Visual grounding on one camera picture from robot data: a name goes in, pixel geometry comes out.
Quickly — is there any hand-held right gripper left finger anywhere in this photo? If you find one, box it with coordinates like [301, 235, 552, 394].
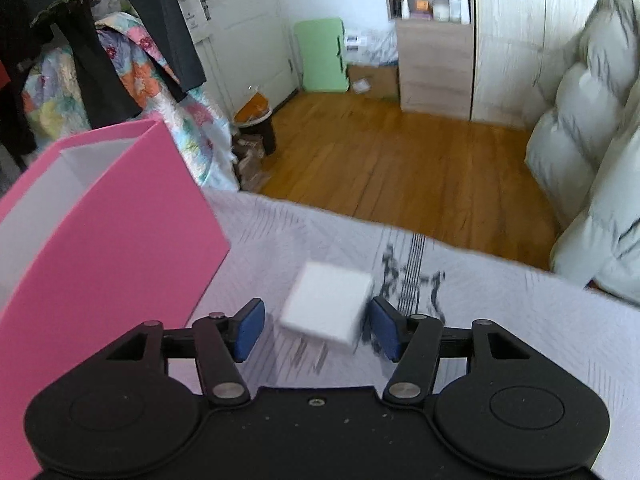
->
[104, 297, 266, 407]

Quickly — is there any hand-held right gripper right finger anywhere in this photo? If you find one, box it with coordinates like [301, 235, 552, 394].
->
[369, 296, 538, 406]

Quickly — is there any white charger cube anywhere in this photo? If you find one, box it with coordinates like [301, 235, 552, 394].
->
[279, 261, 374, 355]

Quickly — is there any pink storage box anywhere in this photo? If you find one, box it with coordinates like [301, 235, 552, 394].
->
[0, 119, 232, 480]

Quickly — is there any printed white bed sheet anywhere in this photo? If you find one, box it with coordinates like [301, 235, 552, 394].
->
[189, 189, 640, 480]

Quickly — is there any black waste bin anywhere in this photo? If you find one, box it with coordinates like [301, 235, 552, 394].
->
[239, 115, 277, 157]

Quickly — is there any floral quilt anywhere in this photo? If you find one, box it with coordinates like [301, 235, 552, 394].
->
[22, 12, 241, 192]

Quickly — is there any brown cardboard box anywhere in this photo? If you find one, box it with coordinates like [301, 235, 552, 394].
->
[347, 62, 401, 101]

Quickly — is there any white puffy duvet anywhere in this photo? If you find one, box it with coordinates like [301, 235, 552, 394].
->
[524, 0, 640, 307]

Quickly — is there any wooden shelf cabinet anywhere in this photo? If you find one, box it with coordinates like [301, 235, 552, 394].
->
[380, 0, 476, 121]

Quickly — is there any white printed bag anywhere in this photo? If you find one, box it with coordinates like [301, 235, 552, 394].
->
[345, 27, 399, 67]

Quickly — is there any white door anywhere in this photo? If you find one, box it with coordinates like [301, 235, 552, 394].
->
[165, 0, 303, 117]

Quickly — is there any black frayed hanging garment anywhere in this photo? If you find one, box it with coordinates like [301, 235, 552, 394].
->
[0, 0, 147, 172]

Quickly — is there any light wood wardrobe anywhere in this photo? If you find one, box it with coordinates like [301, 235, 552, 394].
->
[470, 0, 621, 133]

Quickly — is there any white tote bag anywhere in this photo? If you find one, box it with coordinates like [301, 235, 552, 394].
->
[175, 0, 212, 44]

